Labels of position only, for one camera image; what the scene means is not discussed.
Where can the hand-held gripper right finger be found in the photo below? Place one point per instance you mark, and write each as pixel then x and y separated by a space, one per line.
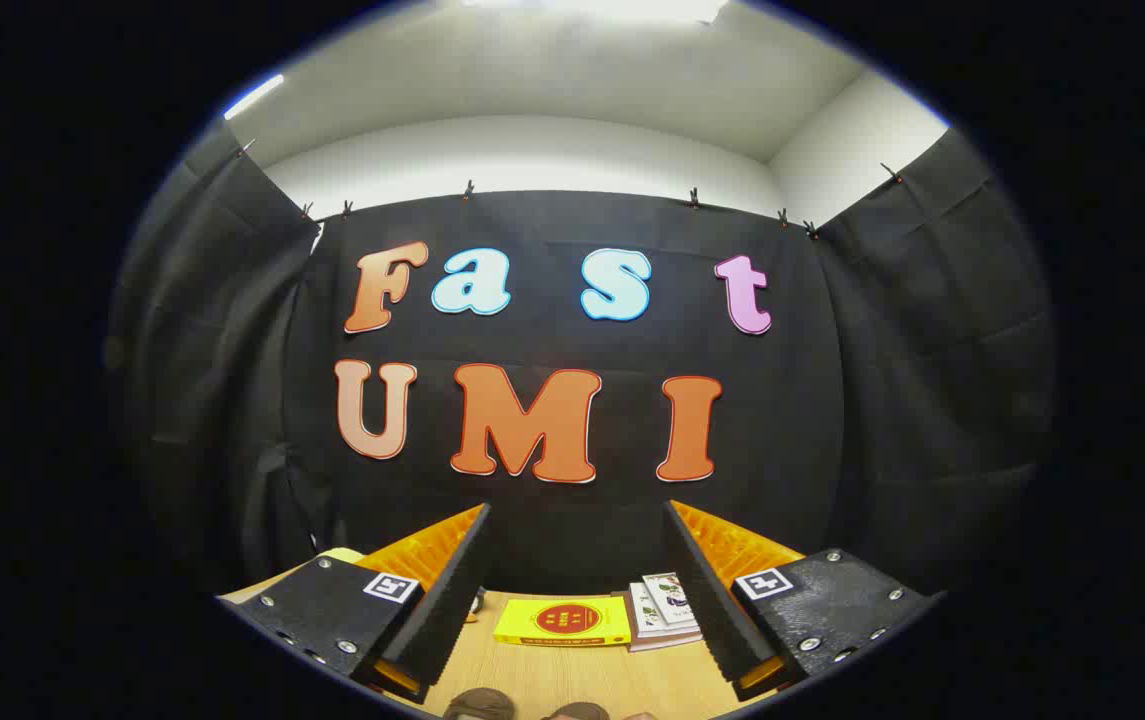
pixel 707 600

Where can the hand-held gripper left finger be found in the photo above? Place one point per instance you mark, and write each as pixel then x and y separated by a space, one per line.
pixel 452 600

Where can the brown suede shoe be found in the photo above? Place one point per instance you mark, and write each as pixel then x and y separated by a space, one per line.
pixel 479 705
pixel 577 712

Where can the white illustrated book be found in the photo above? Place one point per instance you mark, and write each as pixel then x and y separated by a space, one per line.
pixel 670 598

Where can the yellow book with red circle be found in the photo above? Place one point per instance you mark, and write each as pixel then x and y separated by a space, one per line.
pixel 564 620

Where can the yellow bread plush toy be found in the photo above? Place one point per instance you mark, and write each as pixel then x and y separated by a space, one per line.
pixel 340 554

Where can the row of black cloth clips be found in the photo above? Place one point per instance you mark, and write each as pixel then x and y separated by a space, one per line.
pixel 469 189

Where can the ceiling light strip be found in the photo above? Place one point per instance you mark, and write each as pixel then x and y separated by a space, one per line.
pixel 252 97

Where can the ceiling light panel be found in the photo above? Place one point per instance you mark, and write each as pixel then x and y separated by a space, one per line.
pixel 592 8

